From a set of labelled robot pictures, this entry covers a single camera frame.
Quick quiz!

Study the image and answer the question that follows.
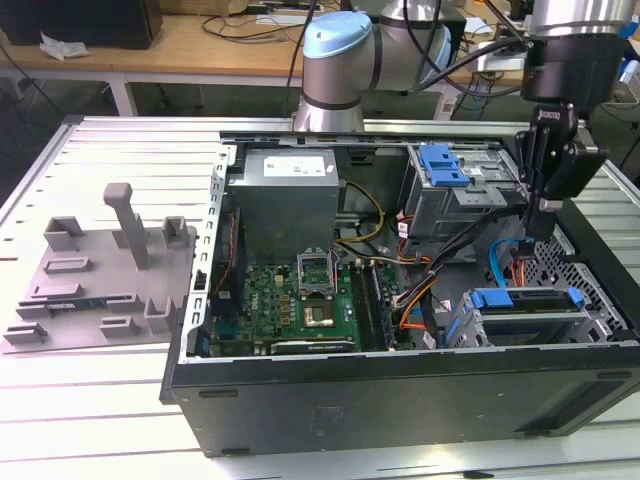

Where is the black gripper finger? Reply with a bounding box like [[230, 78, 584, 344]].
[[517, 128, 531, 187], [522, 128, 564, 242]]

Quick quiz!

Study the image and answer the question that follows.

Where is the blue data wire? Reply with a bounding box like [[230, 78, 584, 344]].
[[489, 238, 525, 290]]

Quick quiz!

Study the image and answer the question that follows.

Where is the hard disk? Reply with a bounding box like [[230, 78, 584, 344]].
[[444, 287, 586, 347]]

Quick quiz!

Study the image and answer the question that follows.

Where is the grey disk bay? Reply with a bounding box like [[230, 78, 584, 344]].
[[442, 287, 629, 349]]

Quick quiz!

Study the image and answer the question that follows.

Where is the blue drive latch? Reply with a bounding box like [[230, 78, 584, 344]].
[[419, 144, 471, 187]]

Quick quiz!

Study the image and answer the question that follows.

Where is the grey optical drive cage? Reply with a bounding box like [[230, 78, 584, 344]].
[[403, 142, 527, 242]]

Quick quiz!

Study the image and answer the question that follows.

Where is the RAM stick in slot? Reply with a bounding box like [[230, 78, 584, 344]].
[[368, 262, 392, 351]]

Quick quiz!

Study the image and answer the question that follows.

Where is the empty black RAM slot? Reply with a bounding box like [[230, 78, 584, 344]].
[[348, 260, 374, 351]]

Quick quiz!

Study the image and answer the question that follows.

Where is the black PC case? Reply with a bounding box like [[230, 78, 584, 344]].
[[158, 121, 640, 457]]

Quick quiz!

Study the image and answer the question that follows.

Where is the CPU socket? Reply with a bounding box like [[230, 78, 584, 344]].
[[299, 295, 334, 331]]

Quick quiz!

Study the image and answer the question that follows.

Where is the metal socket cover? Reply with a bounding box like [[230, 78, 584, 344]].
[[296, 247, 336, 299]]

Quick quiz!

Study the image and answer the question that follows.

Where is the grey power supply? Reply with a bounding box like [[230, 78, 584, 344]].
[[227, 148, 344, 251]]

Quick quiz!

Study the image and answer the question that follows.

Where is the graphics card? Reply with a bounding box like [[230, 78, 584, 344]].
[[269, 339, 356, 355]]

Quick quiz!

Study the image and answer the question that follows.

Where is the green motherboard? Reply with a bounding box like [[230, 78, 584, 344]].
[[207, 262, 416, 354]]

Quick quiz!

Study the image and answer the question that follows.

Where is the wooden desk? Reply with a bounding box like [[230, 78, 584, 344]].
[[0, 12, 640, 119]]

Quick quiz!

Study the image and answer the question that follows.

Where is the grey parts rack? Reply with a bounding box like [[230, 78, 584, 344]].
[[2, 182, 199, 356]]

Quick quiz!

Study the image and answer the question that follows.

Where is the large black box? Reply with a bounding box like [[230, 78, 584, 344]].
[[0, 0, 164, 51]]

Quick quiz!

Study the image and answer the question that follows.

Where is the RAM stick on rack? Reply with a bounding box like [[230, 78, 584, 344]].
[[45, 298, 109, 310]]

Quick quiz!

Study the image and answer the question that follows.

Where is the white crumpled wrapper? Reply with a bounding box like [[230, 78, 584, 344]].
[[38, 30, 91, 62]]

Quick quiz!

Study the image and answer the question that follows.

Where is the orange power wire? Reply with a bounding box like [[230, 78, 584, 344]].
[[508, 254, 529, 290]]

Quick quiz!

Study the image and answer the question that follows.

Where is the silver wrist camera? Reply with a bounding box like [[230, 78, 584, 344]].
[[474, 39, 531, 71]]

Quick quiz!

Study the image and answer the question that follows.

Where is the black cable bundle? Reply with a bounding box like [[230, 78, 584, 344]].
[[424, 202, 526, 281]]

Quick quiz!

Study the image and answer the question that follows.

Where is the black camera cable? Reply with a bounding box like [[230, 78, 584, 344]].
[[405, 39, 530, 96]]

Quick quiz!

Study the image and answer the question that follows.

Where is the yellow wire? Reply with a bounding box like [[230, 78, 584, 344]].
[[333, 180, 387, 247]]

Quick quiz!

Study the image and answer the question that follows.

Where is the orange flat wire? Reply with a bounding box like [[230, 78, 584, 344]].
[[398, 287, 441, 332]]

